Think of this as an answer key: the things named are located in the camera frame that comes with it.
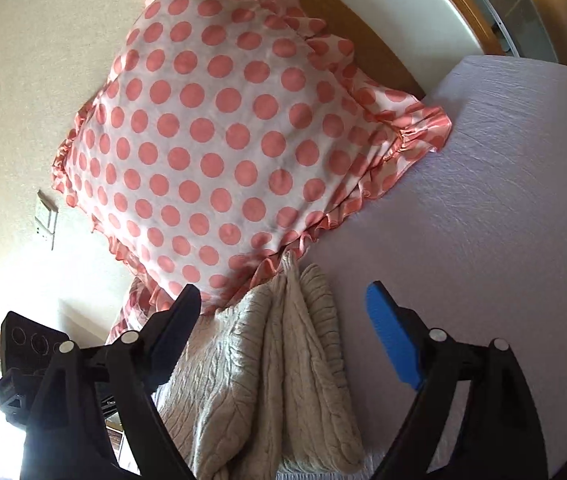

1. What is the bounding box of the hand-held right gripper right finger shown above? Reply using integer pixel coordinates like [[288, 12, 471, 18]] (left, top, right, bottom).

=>
[[365, 280, 549, 480]]

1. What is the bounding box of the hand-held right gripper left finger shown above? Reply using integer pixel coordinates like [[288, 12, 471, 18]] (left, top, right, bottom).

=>
[[20, 283, 202, 480]]

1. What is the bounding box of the cream cable-knit sweater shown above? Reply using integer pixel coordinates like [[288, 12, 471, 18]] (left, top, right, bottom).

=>
[[156, 251, 365, 480]]

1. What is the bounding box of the lavender bed sheet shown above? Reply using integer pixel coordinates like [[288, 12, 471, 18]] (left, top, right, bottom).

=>
[[152, 55, 567, 480]]

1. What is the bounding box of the large pink polka dot pillow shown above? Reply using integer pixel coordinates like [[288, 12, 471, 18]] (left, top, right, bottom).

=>
[[52, 0, 453, 314]]

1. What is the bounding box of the wooden headboard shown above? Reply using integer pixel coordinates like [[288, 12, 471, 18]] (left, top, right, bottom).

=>
[[158, 0, 427, 99]]

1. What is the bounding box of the white wall switch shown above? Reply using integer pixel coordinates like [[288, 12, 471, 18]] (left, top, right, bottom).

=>
[[32, 189, 60, 251]]

